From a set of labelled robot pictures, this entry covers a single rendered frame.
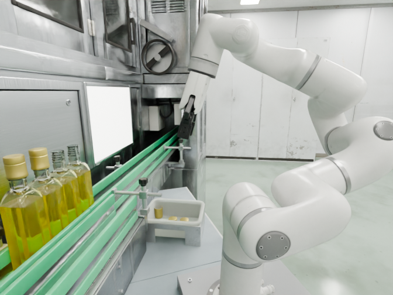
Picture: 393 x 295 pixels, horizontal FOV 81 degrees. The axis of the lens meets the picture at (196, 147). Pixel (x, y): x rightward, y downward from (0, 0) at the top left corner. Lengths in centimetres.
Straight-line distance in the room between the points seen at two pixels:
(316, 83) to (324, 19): 461
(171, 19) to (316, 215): 142
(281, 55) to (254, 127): 372
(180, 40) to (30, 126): 107
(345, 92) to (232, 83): 373
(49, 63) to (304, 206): 79
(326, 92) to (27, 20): 83
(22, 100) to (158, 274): 62
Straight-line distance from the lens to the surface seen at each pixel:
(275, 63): 65
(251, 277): 56
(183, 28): 160
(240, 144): 438
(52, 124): 85
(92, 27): 118
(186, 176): 164
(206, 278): 72
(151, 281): 78
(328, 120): 67
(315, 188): 45
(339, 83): 58
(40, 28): 93
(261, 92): 433
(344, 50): 522
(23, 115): 77
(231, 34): 57
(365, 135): 56
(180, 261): 83
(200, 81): 57
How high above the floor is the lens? 128
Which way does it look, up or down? 14 degrees down
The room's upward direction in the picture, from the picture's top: straight up
